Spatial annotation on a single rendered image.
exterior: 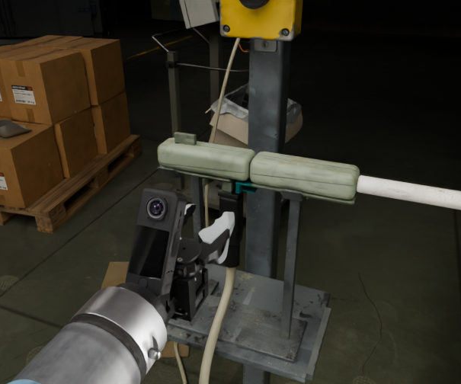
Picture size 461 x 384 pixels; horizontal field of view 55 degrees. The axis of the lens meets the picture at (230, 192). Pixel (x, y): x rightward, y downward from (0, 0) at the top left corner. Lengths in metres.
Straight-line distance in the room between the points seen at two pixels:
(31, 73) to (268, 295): 2.17
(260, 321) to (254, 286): 0.11
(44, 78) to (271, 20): 2.18
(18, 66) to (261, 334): 2.32
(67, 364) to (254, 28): 0.53
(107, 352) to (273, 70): 0.54
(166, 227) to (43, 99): 2.38
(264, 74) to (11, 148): 1.97
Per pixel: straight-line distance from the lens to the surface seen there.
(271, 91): 0.79
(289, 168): 0.63
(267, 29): 0.72
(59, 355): 0.41
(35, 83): 2.82
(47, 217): 2.68
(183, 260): 0.51
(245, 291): 0.94
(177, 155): 0.69
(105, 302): 0.45
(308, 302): 0.93
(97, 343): 0.42
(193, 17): 2.50
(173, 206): 0.47
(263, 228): 0.91
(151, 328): 0.45
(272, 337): 0.84
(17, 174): 2.65
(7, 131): 2.72
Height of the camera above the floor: 1.41
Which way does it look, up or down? 28 degrees down
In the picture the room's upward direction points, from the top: straight up
